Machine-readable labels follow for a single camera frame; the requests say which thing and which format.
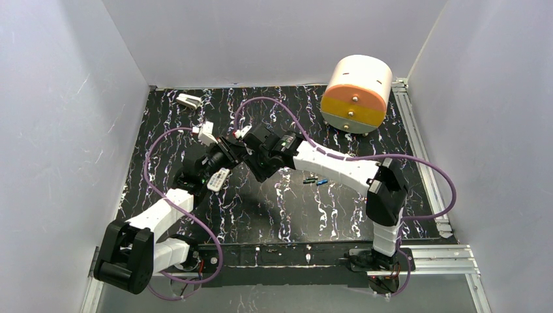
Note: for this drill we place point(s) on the white remote control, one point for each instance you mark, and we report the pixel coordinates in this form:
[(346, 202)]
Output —
[(218, 179)]

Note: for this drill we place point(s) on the small white clip object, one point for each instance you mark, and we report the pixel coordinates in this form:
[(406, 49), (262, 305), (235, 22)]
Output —
[(189, 101)]

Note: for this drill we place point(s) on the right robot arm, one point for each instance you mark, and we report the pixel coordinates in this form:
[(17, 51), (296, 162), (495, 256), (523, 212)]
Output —
[(382, 184)]

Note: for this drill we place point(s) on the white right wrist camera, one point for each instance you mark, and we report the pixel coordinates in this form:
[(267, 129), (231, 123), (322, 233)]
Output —
[(239, 134)]

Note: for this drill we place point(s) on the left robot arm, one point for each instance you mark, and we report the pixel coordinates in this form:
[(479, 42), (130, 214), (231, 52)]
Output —
[(131, 253)]

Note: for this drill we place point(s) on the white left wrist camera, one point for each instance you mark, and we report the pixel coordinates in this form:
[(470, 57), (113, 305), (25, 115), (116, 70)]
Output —
[(204, 133)]

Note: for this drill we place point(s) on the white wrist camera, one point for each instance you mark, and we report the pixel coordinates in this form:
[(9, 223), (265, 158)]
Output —
[(204, 133), (239, 134)]

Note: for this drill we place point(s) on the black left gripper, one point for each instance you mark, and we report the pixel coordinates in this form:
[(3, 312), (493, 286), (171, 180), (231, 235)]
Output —
[(223, 153)]

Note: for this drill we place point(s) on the pink orange cylindrical drawer box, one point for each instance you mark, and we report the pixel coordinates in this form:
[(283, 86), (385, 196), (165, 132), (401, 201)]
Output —
[(357, 95)]

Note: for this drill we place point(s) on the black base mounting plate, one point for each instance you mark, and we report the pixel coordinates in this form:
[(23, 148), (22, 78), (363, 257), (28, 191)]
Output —
[(346, 263)]

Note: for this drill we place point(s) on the dark green battery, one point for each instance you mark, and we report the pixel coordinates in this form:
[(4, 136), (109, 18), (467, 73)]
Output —
[(311, 180)]

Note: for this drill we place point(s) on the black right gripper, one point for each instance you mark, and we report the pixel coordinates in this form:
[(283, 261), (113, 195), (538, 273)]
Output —
[(246, 147)]

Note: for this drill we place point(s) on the aluminium frame rail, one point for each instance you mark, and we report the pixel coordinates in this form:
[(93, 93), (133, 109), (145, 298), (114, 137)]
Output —
[(446, 279)]

